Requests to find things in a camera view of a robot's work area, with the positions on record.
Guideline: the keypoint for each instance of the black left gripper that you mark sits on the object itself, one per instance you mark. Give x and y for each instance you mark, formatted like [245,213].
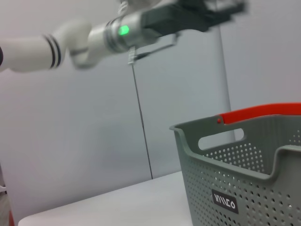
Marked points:
[169,18]

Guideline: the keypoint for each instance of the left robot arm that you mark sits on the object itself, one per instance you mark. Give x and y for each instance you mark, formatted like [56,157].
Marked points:
[35,51]

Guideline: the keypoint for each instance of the grey perforated storage bin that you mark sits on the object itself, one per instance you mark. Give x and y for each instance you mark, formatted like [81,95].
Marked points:
[211,188]

